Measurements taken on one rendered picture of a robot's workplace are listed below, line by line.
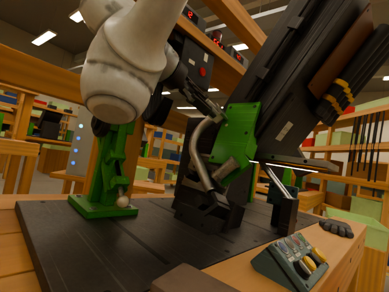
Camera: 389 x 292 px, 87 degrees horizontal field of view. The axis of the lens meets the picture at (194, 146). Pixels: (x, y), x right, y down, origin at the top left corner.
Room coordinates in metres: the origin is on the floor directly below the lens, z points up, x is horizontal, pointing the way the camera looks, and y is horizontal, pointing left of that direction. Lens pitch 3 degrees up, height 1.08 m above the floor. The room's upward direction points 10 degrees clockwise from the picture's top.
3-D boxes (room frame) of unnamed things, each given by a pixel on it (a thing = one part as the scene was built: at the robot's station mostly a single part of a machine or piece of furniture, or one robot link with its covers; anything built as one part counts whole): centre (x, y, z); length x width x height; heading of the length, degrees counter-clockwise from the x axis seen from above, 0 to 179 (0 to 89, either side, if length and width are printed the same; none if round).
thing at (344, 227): (0.80, -0.59, 0.91); 0.20 x 0.11 x 0.03; 145
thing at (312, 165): (0.73, -0.27, 1.11); 0.39 x 0.16 x 0.03; 46
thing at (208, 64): (0.81, 0.08, 1.42); 0.17 x 0.12 x 0.15; 136
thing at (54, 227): (0.75, -0.14, 0.89); 1.10 x 0.42 x 0.02; 136
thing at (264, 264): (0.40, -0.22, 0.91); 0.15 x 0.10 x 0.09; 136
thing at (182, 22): (0.93, 0.04, 1.52); 0.90 x 0.25 x 0.04; 136
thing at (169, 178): (6.79, 0.34, 1.14); 2.45 x 0.55 x 2.28; 142
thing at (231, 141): (0.65, -0.13, 1.17); 0.13 x 0.12 x 0.20; 136
